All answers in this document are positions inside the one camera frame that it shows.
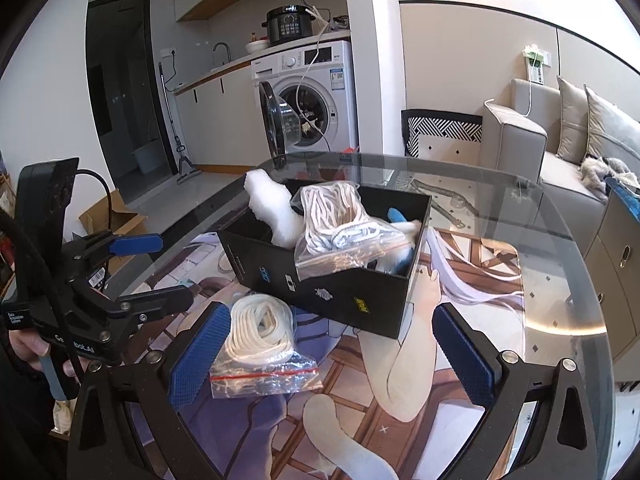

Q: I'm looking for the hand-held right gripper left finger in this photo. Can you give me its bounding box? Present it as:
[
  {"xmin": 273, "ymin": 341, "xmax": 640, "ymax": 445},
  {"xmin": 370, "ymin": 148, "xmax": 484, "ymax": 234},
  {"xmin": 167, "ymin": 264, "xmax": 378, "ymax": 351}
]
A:
[{"xmin": 65, "ymin": 302, "xmax": 233, "ymax": 480}]

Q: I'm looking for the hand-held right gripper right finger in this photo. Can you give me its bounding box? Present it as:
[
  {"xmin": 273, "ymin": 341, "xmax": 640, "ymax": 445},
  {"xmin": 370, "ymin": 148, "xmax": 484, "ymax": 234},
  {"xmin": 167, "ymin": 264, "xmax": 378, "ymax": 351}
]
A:
[{"xmin": 431, "ymin": 302, "xmax": 601, "ymax": 480}]

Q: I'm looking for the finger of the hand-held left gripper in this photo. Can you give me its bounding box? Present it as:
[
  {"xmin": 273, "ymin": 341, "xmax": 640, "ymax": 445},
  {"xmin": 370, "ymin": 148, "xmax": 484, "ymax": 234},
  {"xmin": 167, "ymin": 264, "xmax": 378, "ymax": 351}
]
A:
[
  {"xmin": 96, "ymin": 285, "xmax": 195, "ymax": 331},
  {"xmin": 62, "ymin": 232, "xmax": 164, "ymax": 267}
]

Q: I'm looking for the clear bag of white cord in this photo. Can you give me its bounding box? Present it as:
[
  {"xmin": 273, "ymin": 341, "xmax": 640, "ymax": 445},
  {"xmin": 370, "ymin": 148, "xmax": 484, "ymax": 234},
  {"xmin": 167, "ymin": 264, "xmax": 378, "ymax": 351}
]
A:
[
  {"xmin": 210, "ymin": 294, "xmax": 323, "ymax": 401},
  {"xmin": 292, "ymin": 181, "xmax": 423, "ymax": 281}
]

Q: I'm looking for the white soft cloth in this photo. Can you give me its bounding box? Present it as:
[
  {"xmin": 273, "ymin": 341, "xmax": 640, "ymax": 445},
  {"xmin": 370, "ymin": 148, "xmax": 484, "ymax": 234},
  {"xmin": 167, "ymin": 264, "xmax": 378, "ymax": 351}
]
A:
[{"xmin": 372, "ymin": 221, "xmax": 422, "ymax": 277}]

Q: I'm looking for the black storage box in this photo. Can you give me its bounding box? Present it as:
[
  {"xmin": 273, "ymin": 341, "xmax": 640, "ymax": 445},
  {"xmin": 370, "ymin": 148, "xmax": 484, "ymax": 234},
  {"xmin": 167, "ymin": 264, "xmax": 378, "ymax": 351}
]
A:
[{"xmin": 216, "ymin": 175, "xmax": 433, "ymax": 340}]

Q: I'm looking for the white foam wrap roll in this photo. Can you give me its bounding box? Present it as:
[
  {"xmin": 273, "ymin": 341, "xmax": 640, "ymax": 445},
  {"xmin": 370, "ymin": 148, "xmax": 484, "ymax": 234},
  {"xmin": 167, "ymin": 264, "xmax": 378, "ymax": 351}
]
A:
[{"xmin": 244, "ymin": 169, "xmax": 307, "ymax": 249}]

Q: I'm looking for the person's left hand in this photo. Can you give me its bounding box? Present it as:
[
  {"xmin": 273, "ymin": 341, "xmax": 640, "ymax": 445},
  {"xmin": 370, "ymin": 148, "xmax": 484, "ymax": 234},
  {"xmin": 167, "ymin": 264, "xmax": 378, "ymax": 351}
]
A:
[{"xmin": 7, "ymin": 329, "xmax": 51, "ymax": 375}]

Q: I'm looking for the brown cardboard box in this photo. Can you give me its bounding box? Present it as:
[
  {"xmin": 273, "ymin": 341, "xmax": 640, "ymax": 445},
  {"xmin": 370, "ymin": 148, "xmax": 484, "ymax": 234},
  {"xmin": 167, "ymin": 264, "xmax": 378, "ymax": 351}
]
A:
[{"xmin": 79, "ymin": 189, "xmax": 148, "ymax": 238}]

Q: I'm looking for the printed table mat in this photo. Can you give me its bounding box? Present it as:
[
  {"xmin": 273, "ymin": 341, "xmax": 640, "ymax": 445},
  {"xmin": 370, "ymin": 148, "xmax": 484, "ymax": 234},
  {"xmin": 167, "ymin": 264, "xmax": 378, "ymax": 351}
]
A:
[{"xmin": 115, "ymin": 227, "xmax": 526, "ymax": 480}]

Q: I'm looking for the grey bucket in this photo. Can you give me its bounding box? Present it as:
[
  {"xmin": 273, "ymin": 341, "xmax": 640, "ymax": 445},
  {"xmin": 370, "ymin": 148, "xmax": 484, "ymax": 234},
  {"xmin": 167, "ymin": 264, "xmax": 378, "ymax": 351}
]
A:
[{"xmin": 131, "ymin": 144, "xmax": 163, "ymax": 175}]

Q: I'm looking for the flat mop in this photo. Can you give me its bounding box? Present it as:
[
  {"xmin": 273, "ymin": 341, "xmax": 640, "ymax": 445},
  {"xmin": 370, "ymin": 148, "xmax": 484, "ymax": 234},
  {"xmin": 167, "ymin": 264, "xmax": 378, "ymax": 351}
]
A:
[{"xmin": 157, "ymin": 62, "xmax": 202, "ymax": 184}]

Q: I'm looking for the dark glass door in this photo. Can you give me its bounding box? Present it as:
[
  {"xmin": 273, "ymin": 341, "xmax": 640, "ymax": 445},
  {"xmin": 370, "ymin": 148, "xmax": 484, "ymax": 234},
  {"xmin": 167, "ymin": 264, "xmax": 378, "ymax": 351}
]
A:
[{"xmin": 86, "ymin": 0, "xmax": 178, "ymax": 196}]

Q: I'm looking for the white base cabinet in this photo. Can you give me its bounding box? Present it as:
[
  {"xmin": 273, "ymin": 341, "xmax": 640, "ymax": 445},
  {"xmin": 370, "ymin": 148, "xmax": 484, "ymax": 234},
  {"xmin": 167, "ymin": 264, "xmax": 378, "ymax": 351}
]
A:
[{"xmin": 175, "ymin": 67, "xmax": 261, "ymax": 168}]

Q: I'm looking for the beige side cabinet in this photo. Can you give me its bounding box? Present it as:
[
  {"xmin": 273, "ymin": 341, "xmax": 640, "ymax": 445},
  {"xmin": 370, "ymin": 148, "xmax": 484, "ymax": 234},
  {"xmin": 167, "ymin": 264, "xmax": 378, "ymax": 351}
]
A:
[{"xmin": 582, "ymin": 185, "xmax": 640, "ymax": 391}]

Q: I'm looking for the white kitchen counter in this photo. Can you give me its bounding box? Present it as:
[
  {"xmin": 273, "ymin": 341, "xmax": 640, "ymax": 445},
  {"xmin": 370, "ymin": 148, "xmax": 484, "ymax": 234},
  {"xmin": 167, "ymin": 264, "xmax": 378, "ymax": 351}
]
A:
[{"xmin": 174, "ymin": 30, "xmax": 352, "ymax": 96}]

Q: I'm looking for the black white patterned mat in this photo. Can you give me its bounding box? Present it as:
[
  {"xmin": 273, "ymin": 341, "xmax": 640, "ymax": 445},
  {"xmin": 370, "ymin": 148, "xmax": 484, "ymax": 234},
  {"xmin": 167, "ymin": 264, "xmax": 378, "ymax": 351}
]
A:
[{"xmin": 401, "ymin": 109, "xmax": 485, "ymax": 161}]

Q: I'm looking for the beige sofa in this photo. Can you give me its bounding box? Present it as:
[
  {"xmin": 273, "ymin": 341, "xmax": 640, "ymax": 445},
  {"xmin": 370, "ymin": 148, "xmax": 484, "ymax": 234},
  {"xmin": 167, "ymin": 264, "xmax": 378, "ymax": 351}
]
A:
[{"xmin": 482, "ymin": 77, "xmax": 640, "ymax": 201}]

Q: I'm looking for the grey fluffy toy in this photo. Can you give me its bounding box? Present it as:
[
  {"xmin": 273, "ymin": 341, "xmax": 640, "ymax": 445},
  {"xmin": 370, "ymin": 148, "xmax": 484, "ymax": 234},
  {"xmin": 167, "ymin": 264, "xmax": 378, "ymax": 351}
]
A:
[{"xmin": 579, "ymin": 156, "xmax": 638, "ymax": 198}]

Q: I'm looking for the blue patterned cloth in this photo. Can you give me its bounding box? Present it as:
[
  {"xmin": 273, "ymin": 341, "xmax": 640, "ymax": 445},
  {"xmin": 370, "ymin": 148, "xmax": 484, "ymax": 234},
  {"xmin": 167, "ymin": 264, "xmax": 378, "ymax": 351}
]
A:
[{"xmin": 605, "ymin": 175, "xmax": 640, "ymax": 221}]

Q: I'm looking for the white washing machine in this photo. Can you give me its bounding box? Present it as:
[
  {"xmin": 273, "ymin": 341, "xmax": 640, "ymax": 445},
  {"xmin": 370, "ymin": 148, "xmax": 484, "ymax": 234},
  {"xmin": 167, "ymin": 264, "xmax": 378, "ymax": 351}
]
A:
[{"xmin": 251, "ymin": 40, "xmax": 360, "ymax": 158}]

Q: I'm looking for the beige sofa pillow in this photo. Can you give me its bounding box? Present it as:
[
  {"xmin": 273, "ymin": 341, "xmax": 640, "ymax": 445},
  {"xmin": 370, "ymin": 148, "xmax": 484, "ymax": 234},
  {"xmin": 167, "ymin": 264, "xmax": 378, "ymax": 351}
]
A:
[
  {"xmin": 582, "ymin": 85, "xmax": 640, "ymax": 161},
  {"xmin": 556, "ymin": 76, "xmax": 596, "ymax": 163}
]

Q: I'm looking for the black pressure cooker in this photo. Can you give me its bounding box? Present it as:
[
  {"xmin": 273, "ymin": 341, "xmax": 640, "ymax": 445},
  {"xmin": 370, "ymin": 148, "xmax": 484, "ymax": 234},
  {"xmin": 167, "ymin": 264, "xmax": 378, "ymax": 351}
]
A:
[{"xmin": 261, "ymin": 5, "xmax": 316, "ymax": 47}]

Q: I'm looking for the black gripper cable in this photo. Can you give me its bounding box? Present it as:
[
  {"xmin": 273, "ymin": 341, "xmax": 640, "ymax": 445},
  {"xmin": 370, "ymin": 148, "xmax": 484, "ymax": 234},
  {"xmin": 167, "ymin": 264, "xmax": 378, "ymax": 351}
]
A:
[{"xmin": 74, "ymin": 169, "xmax": 113, "ymax": 238}]

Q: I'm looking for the metal table bracket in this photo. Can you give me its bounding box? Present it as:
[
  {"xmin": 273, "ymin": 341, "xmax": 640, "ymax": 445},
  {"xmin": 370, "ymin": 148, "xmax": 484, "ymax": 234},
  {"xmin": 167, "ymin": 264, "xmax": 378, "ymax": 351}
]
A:
[{"xmin": 410, "ymin": 177, "xmax": 483, "ymax": 228}]

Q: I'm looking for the white hanging cable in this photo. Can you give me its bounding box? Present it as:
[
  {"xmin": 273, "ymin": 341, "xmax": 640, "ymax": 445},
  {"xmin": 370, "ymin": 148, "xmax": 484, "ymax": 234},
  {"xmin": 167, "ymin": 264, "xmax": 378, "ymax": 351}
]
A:
[{"xmin": 295, "ymin": 7, "xmax": 333, "ymax": 153}]

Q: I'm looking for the white wall charger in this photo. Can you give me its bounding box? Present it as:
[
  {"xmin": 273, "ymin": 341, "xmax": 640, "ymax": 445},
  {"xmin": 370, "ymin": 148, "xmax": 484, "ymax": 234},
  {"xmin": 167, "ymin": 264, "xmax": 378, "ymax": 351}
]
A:
[{"xmin": 522, "ymin": 46, "xmax": 551, "ymax": 83}]

